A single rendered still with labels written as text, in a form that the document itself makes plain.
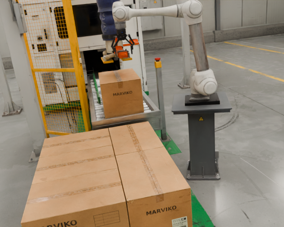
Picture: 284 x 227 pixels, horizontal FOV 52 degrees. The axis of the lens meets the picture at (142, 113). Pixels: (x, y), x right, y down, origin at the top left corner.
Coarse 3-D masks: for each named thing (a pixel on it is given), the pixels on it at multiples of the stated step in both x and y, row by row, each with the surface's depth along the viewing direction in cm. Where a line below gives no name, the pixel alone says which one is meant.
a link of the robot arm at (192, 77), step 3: (195, 69) 256; (192, 72) 257; (195, 72) 254; (192, 75) 256; (192, 78) 255; (192, 81) 255; (192, 84) 255; (192, 87) 257; (192, 90) 261; (195, 90) 255; (192, 93) 262; (195, 93) 260; (198, 93) 258
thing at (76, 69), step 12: (24, 0) 343; (60, 0) 321; (60, 12) 326; (72, 24) 326; (24, 36) 361; (72, 36) 328; (72, 48) 332; (36, 72) 375; (48, 72) 366; (60, 72) 357; (72, 72) 348; (36, 84) 382; (84, 96) 354; (48, 108) 388; (84, 108) 356; (84, 120) 363; (48, 132) 402; (60, 132) 392
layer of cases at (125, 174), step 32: (128, 128) 275; (64, 160) 227; (96, 160) 222; (128, 160) 217; (160, 160) 212; (32, 192) 190; (64, 192) 186; (96, 192) 182; (128, 192) 179; (160, 192) 176; (32, 224) 164; (64, 224) 168; (96, 224) 172; (128, 224) 177; (160, 224) 182
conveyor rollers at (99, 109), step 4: (92, 80) 492; (96, 80) 485; (92, 84) 459; (92, 88) 434; (100, 88) 435; (100, 92) 410; (96, 96) 392; (100, 96) 392; (96, 100) 375; (96, 104) 358; (100, 104) 359; (144, 104) 341; (96, 108) 342; (100, 108) 342; (144, 108) 325; (148, 108) 325; (96, 112) 333; (100, 112) 327; (96, 116) 316; (100, 116) 316; (104, 116) 317
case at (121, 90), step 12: (108, 72) 333; (120, 72) 326; (132, 72) 319; (108, 84) 283; (120, 84) 285; (132, 84) 287; (108, 96) 286; (120, 96) 289; (132, 96) 291; (108, 108) 290; (120, 108) 292; (132, 108) 295
